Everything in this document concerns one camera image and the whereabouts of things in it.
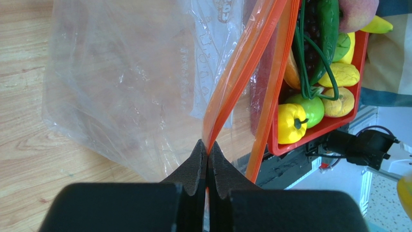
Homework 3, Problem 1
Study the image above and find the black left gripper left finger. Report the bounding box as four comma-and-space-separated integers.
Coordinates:
40, 141, 207, 232

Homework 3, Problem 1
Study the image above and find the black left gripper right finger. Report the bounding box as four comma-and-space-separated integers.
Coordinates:
206, 144, 368, 232

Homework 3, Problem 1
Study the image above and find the clear orange zip top bag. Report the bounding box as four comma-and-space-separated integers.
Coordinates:
42, 0, 300, 181

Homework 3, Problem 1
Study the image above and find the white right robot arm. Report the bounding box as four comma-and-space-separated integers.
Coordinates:
324, 126, 412, 182

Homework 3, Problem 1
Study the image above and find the yellow bell pepper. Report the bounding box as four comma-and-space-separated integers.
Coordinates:
278, 103, 309, 145

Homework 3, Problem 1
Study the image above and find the red plastic tray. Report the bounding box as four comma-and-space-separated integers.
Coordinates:
267, 31, 369, 156

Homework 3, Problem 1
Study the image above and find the green lime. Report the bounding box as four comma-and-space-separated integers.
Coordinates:
285, 94, 325, 129

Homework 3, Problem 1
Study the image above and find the striped blue yellow pillow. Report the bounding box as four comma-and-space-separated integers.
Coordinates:
360, 0, 412, 107

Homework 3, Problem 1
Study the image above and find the green cucumber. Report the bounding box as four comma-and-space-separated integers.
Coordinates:
309, 0, 339, 86

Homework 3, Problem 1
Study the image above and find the peach at tray corner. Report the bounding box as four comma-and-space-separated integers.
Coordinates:
338, 0, 379, 33

